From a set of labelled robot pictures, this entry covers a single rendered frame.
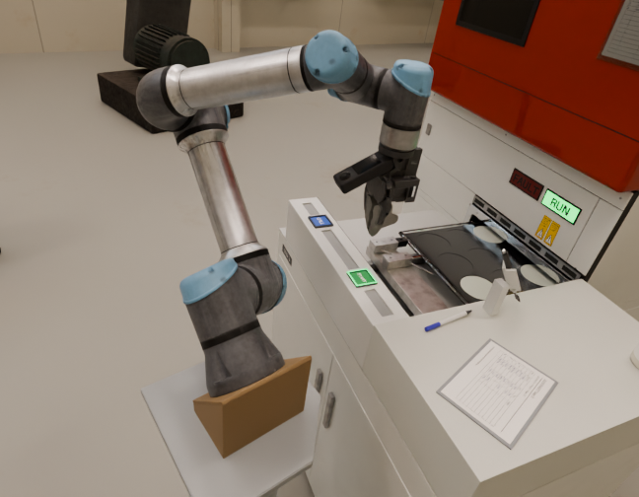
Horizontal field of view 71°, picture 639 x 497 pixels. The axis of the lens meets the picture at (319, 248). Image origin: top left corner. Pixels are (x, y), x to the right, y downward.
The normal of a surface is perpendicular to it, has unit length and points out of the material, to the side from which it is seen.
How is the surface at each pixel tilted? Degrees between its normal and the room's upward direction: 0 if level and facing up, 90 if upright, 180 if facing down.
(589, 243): 90
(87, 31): 90
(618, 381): 0
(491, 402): 0
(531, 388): 0
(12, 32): 90
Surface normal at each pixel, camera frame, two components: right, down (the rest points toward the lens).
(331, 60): -0.36, 0.08
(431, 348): 0.11, -0.81
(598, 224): -0.92, 0.13
